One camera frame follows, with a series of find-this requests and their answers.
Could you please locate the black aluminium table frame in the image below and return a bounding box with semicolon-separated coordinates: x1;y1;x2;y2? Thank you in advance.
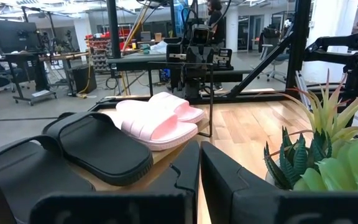
87;0;312;113

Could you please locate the black wheeled desk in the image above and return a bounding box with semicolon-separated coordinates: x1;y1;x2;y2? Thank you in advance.
3;51;90;106

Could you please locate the spiky long-leaf artificial plant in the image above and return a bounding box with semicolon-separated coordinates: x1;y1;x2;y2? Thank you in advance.
273;68;358;150

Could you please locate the red parts bin rack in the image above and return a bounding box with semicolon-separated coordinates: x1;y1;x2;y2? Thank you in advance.
85;26;126;73

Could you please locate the black monitor screen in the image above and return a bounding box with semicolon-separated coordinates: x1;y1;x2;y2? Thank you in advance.
0;20;43;54

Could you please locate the black stand pole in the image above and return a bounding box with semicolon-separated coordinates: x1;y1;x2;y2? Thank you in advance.
106;0;122;60

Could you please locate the pink foam slide sandal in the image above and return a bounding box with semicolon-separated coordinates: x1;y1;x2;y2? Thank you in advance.
147;91;206;124
104;99;199;152

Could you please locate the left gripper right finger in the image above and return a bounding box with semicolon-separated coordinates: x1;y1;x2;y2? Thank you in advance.
200;141;281;192

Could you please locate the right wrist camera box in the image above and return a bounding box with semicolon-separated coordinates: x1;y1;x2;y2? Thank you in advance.
190;26;211;46

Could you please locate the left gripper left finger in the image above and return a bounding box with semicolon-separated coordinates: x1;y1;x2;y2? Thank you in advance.
147;140;200;192

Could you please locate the light green leafy artificial plant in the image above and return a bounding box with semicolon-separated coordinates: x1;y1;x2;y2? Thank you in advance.
292;137;358;192

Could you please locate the black floor box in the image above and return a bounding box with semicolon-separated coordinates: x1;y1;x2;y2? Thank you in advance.
71;63;98;95

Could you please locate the person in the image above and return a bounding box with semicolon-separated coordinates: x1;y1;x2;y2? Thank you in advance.
206;0;227;47

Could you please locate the black office chair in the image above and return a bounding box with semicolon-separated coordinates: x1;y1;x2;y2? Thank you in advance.
257;26;289;83

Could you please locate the dark green serrated aloe plant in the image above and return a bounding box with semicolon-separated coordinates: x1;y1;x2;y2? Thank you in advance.
263;125;334;191

